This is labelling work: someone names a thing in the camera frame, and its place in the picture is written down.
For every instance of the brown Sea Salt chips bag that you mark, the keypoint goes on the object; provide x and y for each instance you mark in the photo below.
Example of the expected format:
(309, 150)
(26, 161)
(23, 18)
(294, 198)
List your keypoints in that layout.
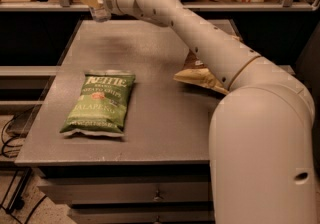
(196, 72)

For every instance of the green Kettle chips bag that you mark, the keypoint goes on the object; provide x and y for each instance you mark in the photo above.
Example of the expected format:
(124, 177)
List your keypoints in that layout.
(102, 105)

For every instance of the grey drawer cabinet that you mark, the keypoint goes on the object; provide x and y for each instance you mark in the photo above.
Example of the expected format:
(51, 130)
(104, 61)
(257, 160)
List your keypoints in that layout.
(165, 142)

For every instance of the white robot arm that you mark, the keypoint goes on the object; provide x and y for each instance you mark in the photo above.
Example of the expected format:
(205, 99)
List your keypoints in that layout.
(260, 137)

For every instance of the metal drawer knob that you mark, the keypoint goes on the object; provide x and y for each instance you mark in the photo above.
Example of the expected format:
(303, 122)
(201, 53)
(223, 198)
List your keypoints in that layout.
(157, 197)

